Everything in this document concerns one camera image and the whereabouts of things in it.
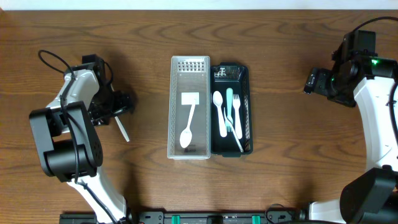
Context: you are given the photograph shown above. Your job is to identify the white plastic fork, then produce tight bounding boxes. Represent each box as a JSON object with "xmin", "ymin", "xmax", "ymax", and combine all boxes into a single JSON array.
[{"xmin": 223, "ymin": 108, "xmax": 244, "ymax": 152}]

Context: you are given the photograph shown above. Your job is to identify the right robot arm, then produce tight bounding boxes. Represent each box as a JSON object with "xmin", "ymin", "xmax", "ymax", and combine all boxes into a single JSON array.
[{"xmin": 303, "ymin": 57, "xmax": 397, "ymax": 223}]

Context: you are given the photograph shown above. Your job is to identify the pink plastic spoon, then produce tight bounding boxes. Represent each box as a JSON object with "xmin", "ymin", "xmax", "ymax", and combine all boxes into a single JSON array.
[{"xmin": 213, "ymin": 91, "xmax": 227, "ymax": 138}]

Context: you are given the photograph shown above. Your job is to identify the clear plastic basket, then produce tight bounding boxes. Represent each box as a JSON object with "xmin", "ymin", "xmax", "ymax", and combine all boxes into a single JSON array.
[{"xmin": 167, "ymin": 55, "xmax": 211, "ymax": 160}]

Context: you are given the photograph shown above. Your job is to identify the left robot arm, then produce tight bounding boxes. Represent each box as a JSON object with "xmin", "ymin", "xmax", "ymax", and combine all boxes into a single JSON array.
[{"xmin": 29, "ymin": 54, "xmax": 139, "ymax": 223}]

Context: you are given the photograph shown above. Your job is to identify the white plastic spoon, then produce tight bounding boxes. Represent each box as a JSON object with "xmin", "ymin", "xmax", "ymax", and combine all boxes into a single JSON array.
[
  {"xmin": 114, "ymin": 116, "xmax": 130, "ymax": 142},
  {"xmin": 180, "ymin": 99, "xmax": 196, "ymax": 148}
]

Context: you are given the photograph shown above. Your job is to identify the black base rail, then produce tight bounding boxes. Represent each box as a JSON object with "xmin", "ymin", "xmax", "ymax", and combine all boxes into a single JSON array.
[{"xmin": 58, "ymin": 202, "xmax": 373, "ymax": 224}]

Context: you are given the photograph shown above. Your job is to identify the light green plastic fork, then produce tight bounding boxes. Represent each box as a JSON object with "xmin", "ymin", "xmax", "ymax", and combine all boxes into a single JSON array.
[{"xmin": 226, "ymin": 88, "xmax": 233, "ymax": 119}]

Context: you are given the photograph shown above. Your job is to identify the pink-white plastic fork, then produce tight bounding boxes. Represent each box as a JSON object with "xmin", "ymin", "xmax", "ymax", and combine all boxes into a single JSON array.
[{"xmin": 233, "ymin": 94, "xmax": 243, "ymax": 139}]

